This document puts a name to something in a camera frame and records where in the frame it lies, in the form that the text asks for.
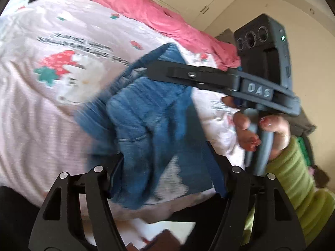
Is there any blue denim pants lace trim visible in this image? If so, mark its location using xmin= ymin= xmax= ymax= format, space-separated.
xmin=73 ymin=42 xmax=227 ymax=210

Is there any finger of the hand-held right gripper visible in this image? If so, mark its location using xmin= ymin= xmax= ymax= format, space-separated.
xmin=145 ymin=60 xmax=242 ymax=96

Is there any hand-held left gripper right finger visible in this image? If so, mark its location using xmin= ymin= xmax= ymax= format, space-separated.
xmin=205 ymin=141 xmax=307 ymax=251

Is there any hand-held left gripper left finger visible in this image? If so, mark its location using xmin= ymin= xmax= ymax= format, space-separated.
xmin=28 ymin=153 xmax=126 ymax=251

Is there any brown fuzzy object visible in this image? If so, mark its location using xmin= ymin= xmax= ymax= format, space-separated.
xmin=313 ymin=165 xmax=331 ymax=187

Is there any person's right forearm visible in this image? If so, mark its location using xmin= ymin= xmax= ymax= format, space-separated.
xmin=242 ymin=136 xmax=335 ymax=246

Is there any pink duvet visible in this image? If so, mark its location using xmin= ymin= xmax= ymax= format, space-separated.
xmin=75 ymin=0 xmax=241 ymax=71

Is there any grey bed headboard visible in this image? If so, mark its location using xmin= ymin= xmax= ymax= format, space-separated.
xmin=215 ymin=27 xmax=317 ymax=149

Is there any person's right hand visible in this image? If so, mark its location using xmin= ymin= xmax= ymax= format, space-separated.
xmin=222 ymin=95 xmax=291 ymax=160

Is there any pink strawberry printed blanket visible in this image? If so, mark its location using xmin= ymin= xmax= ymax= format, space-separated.
xmin=0 ymin=0 xmax=246 ymax=220

